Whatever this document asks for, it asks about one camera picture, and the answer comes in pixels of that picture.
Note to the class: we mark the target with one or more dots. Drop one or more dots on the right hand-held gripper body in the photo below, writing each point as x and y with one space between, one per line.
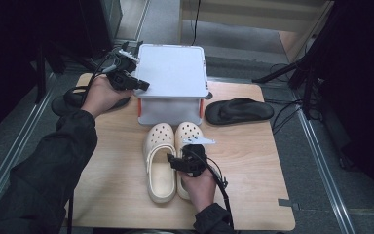
193 159

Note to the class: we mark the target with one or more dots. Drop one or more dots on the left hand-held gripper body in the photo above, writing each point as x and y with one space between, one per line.
121 78

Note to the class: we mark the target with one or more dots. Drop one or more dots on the cream clog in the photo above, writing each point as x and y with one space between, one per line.
188 130
160 182

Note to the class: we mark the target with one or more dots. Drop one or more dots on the white two-tier shoe rack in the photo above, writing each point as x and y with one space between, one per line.
172 70

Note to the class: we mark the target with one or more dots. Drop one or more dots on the black flip-flop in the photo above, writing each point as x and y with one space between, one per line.
240 112
65 102

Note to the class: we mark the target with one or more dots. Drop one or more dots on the person's left hand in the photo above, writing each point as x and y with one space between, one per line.
100 96

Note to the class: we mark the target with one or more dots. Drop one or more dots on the person's right hand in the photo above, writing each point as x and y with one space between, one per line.
201 191

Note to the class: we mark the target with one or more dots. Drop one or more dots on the black plug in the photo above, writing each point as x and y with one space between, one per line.
124 45

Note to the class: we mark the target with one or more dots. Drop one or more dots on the dark cabinet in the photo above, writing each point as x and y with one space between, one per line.
100 26

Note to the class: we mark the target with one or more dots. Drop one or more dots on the black metal stand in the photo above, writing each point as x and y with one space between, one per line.
40 74

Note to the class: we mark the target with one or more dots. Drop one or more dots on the grey tape piece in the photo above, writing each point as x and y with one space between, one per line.
289 204

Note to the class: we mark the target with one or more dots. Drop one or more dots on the black curtain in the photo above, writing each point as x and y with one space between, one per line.
363 81
13 48

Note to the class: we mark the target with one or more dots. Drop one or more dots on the black tripod stand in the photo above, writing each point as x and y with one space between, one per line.
285 70

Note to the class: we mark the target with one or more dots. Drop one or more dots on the metal floor rail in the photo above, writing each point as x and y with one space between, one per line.
16 152
324 169

